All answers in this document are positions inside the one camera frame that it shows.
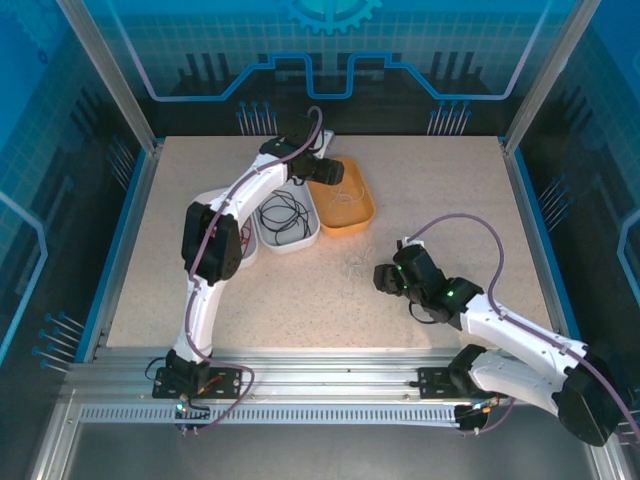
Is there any white plastic container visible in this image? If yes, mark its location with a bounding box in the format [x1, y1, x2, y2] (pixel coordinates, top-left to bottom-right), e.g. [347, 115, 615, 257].
[252, 172, 321, 256]
[199, 187, 261, 269]

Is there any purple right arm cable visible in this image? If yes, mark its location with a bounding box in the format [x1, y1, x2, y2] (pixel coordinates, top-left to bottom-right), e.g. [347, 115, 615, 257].
[405, 213, 640, 446]

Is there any orange plastic container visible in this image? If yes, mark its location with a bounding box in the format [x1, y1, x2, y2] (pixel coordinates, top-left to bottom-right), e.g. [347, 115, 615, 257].
[304, 156, 377, 239]

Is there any aluminium table side rail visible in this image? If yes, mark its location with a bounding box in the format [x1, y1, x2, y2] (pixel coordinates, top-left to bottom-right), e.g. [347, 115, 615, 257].
[82, 141, 166, 364]
[499, 137, 589, 364]

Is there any thin black cable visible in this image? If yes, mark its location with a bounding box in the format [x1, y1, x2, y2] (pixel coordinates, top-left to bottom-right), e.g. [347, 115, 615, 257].
[258, 193, 301, 232]
[279, 192, 312, 246]

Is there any thin white cable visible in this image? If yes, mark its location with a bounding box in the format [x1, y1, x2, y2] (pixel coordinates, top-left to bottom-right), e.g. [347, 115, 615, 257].
[327, 182, 366, 214]
[341, 246, 377, 297]

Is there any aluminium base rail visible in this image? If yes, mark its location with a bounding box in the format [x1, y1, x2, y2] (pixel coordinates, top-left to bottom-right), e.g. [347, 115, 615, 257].
[64, 346, 599, 406]

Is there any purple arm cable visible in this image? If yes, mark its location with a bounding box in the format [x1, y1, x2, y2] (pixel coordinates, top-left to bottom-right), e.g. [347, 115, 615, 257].
[182, 106, 325, 435]
[405, 213, 640, 446]

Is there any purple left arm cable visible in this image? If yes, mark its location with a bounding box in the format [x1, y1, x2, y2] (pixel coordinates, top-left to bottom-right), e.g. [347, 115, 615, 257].
[182, 106, 325, 435]

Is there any slotted grey cable duct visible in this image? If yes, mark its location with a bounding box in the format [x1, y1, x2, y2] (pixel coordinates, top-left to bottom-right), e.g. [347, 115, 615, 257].
[79, 402, 464, 427]

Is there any aluminium frame post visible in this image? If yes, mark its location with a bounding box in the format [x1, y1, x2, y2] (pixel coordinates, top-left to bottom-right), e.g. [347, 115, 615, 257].
[54, 0, 164, 154]
[502, 0, 601, 154]

